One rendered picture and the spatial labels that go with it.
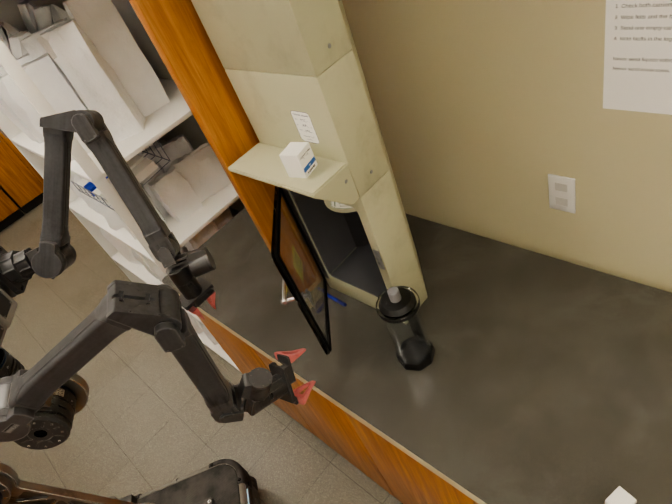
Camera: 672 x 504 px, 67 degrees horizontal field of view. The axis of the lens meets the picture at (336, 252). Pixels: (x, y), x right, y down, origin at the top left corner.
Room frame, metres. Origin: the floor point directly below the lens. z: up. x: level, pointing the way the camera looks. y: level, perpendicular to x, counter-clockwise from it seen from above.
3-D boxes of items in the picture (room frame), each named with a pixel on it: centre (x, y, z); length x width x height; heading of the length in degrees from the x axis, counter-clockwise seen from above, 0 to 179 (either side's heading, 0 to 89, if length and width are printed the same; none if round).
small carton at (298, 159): (0.99, -0.01, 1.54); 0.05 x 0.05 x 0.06; 45
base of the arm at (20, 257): (1.25, 0.80, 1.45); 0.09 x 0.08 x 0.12; 179
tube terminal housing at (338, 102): (1.15, -0.12, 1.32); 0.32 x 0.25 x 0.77; 32
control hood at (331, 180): (1.06, 0.03, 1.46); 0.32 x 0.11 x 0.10; 32
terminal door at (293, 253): (1.06, 0.10, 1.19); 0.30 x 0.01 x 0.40; 168
